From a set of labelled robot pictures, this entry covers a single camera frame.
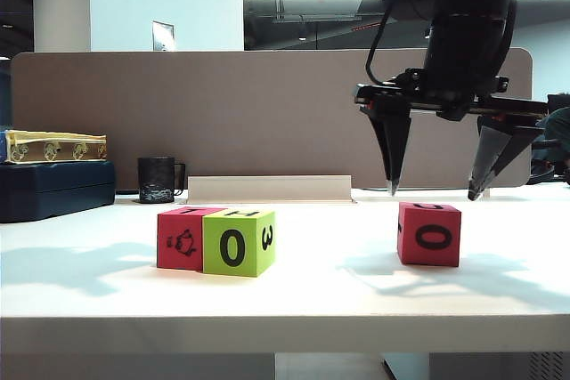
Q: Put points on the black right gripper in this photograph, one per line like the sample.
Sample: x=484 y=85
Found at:
x=401 y=95

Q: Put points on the red foam block with U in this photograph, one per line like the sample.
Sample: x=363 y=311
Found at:
x=445 y=255

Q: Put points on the lime green foam block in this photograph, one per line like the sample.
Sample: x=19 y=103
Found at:
x=214 y=260

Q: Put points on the red foam block with T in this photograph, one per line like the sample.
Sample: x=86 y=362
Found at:
x=178 y=264

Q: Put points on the black office chair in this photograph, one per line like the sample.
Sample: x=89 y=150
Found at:
x=545 y=144

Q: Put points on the person with glasses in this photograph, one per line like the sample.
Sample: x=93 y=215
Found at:
x=561 y=131

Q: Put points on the white pillar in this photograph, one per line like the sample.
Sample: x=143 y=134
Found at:
x=58 y=6

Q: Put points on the red ceiling sign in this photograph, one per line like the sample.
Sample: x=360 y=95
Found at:
x=365 y=27

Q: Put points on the brown desk divider panel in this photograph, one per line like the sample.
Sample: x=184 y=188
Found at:
x=222 y=108

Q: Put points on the black mug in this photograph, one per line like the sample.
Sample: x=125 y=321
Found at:
x=153 y=175

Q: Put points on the grey under-desk cabinet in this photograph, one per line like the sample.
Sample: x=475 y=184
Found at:
x=409 y=369

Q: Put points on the perforated grey panel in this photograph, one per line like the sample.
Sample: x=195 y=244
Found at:
x=548 y=366

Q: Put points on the dark blue plastic case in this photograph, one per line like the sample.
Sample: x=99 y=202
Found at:
x=44 y=193

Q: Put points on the white divider foot bracket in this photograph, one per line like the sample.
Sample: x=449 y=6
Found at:
x=486 y=193

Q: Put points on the grey wall plate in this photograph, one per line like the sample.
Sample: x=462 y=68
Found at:
x=162 y=35

